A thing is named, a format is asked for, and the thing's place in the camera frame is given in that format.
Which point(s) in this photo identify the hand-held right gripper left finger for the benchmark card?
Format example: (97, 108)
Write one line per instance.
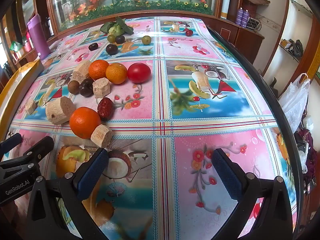
(92, 172)

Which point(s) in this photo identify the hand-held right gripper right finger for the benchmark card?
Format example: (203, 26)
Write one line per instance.
(226, 175)

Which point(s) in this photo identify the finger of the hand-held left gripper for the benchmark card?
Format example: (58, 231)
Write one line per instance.
(11, 140)
(42, 147)

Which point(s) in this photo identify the large sugarcane piece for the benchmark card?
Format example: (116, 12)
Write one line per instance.
(60, 110)

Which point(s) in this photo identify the large orange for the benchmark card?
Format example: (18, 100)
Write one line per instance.
(85, 122)

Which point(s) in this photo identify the yellow tray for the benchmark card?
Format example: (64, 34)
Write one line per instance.
(15, 80)

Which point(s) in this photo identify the pale yellowish orange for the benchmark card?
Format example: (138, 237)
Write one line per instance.
(116, 73)

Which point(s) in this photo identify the small sugarcane piece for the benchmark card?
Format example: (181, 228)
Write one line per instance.
(30, 106)

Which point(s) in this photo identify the printed fruit tablecloth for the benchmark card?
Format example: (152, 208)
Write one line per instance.
(200, 135)

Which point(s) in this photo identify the red jujube date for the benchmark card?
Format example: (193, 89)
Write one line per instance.
(105, 108)

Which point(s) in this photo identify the brown longan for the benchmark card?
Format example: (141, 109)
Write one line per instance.
(73, 87)

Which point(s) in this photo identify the dark passion fruit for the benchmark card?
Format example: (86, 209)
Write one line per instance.
(86, 87)

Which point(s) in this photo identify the dark purple cloth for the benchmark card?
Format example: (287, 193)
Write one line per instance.
(303, 141)

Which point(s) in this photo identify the green packet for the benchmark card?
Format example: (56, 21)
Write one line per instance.
(16, 46)

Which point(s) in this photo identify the deep orange mandarin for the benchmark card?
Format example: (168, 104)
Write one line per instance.
(98, 69)

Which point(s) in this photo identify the white plastic bag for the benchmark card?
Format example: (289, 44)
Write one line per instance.
(296, 100)

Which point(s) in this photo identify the purple tumbler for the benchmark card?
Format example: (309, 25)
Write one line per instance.
(37, 36)

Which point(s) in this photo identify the red tomato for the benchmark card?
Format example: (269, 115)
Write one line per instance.
(139, 73)

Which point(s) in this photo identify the dark red date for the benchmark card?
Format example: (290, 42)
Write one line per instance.
(93, 46)

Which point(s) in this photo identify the dark thermos flask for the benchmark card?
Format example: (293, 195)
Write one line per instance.
(49, 26)

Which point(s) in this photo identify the dark purple plum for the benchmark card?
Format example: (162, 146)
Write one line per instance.
(111, 48)
(120, 39)

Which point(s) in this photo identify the green plum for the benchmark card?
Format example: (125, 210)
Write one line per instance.
(111, 38)
(145, 40)

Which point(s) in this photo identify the wooden cabinet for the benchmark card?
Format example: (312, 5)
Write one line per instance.
(247, 41)

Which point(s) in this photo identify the custard apple with leaves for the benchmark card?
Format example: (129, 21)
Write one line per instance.
(116, 27)

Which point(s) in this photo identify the black shoe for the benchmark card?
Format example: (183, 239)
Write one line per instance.
(298, 48)

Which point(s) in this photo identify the red cherry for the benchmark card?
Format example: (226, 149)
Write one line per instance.
(188, 32)

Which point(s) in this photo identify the purple bottle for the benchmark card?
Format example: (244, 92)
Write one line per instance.
(245, 18)
(240, 17)

